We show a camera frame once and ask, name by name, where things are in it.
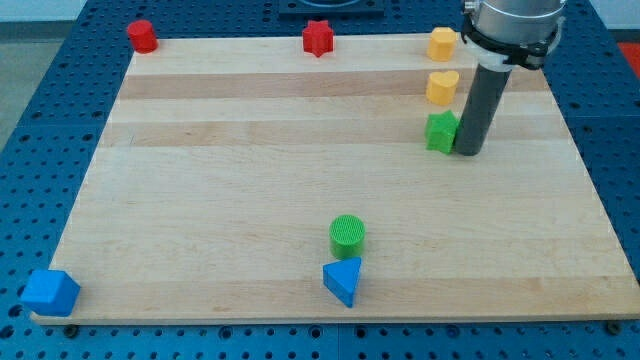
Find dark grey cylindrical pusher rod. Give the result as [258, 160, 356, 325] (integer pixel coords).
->
[454, 65, 511, 156]

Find yellow heart block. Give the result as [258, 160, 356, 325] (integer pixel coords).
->
[425, 71, 460, 106]

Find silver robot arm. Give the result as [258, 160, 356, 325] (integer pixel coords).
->
[454, 0, 566, 156]

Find green star block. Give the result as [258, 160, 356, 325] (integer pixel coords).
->
[424, 110, 459, 154]

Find yellow hexagon block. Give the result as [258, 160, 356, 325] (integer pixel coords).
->
[426, 27, 458, 62]

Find red star block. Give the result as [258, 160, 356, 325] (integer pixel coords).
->
[302, 20, 334, 57]

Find green cylinder block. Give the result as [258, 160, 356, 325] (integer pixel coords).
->
[329, 214, 366, 260]

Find blue triangle block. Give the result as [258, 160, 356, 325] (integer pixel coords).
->
[322, 257, 362, 308]

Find wooden board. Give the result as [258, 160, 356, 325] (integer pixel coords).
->
[51, 34, 639, 325]

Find red cylinder block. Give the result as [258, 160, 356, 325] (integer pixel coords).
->
[126, 19, 159, 54]

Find blue cube block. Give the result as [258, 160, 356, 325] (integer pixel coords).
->
[20, 270, 81, 317]

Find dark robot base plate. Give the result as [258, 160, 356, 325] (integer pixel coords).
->
[278, 0, 385, 18]

